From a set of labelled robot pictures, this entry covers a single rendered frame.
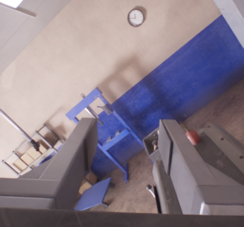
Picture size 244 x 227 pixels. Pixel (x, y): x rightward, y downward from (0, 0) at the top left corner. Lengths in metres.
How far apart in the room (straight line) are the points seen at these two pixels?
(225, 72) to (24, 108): 4.47
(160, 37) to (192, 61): 0.82
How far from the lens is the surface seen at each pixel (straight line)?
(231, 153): 0.94
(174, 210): 0.90
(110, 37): 3.77
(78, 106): 3.52
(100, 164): 4.65
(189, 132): 1.05
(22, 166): 4.87
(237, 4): 3.76
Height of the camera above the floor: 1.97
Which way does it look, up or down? 12 degrees down
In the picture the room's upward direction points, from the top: 41 degrees counter-clockwise
